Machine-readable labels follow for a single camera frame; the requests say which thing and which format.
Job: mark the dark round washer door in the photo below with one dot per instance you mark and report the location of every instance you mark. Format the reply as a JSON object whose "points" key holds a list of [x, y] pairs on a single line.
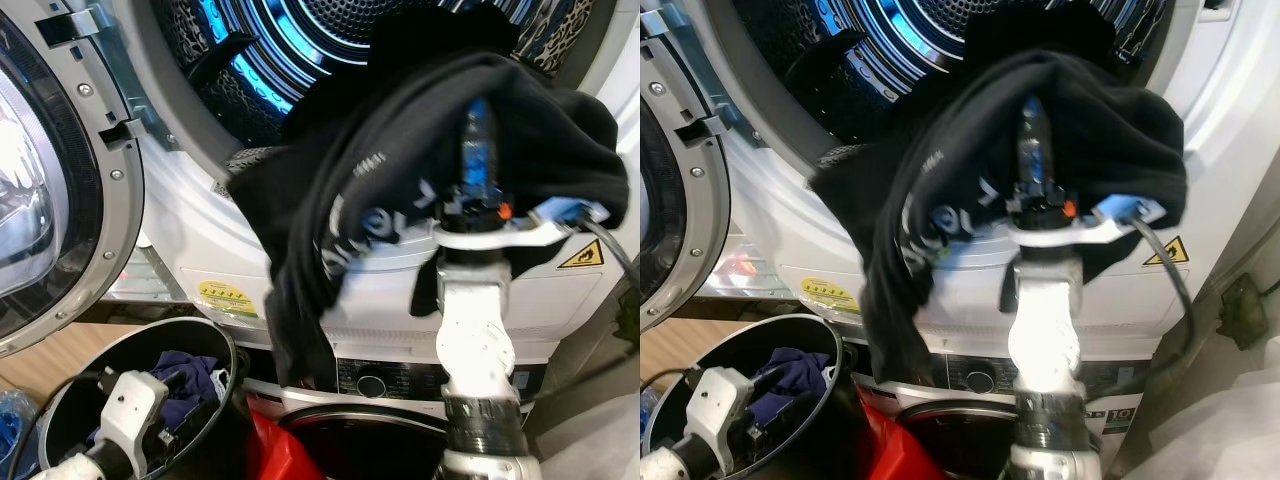
{"points": [[960, 440], [350, 445]]}

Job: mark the white washing machine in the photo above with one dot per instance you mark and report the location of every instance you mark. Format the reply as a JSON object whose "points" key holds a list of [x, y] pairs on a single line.
{"points": [[1110, 385], [400, 378]]}

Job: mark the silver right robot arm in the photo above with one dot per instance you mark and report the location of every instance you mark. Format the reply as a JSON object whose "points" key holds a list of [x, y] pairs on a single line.
{"points": [[1045, 340], [475, 340]]}

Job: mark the red plastic item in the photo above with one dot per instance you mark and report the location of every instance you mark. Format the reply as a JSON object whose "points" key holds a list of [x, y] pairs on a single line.
{"points": [[275, 450], [890, 440]]}

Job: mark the grey perforated lint filter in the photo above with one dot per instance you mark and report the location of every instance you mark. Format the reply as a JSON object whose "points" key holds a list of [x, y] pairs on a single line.
{"points": [[250, 157], [840, 155]]}

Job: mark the purple cloth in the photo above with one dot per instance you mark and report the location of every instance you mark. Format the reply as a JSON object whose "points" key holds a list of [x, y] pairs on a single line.
{"points": [[200, 402], [812, 362]]}

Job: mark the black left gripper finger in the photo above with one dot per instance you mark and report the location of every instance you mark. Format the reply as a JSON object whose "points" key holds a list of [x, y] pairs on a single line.
{"points": [[188, 380], [778, 380]]}

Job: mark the black round laundry basket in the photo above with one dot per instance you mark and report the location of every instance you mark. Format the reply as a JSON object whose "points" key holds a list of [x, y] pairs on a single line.
{"points": [[830, 440], [215, 445]]}

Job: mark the white plastic bag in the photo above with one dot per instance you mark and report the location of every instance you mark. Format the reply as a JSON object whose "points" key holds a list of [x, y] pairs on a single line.
{"points": [[600, 450], [1220, 420]]}

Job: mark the dark washer warranty sticker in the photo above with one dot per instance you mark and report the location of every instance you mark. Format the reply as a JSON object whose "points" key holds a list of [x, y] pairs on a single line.
{"points": [[1116, 419]]}

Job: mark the yellow oval label sticker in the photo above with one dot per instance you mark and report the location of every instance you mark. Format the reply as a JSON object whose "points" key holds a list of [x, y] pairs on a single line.
{"points": [[225, 298], [830, 296]]}

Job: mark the round dryer door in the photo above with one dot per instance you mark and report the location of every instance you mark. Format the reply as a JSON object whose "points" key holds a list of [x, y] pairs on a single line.
{"points": [[690, 230], [90, 200]]}

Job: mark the black washer control knob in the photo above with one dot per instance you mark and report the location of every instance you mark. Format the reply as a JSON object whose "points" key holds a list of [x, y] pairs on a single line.
{"points": [[371, 386], [978, 380]]}

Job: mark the yellow triangle warning sticker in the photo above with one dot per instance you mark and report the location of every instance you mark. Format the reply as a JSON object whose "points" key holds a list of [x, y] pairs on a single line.
{"points": [[1172, 255], [585, 258]]}

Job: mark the blue plastic bag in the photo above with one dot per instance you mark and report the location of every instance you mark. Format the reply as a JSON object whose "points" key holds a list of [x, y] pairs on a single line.
{"points": [[647, 415], [15, 430]]}

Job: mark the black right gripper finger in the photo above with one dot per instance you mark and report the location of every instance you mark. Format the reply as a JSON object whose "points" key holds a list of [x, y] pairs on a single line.
{"points": [[1036, 150], [480, 150]]}

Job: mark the dark green wall fitting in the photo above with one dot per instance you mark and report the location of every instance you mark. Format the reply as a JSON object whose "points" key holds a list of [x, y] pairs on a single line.
{"points": [[630, 315], [1240, 310]]}

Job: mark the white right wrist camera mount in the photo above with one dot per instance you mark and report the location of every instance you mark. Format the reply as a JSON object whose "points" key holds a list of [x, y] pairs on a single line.
{"points": [[490, 238], [1050, 235]]}

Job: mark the white tumble dryer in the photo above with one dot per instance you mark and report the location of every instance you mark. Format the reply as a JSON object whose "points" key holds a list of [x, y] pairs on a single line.
{"points": [[200, 230], [780, 230]]}

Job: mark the black garment with white print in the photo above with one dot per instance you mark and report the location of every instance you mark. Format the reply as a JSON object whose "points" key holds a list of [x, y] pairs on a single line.
{"points": [[400, 130], [980, 130]]}

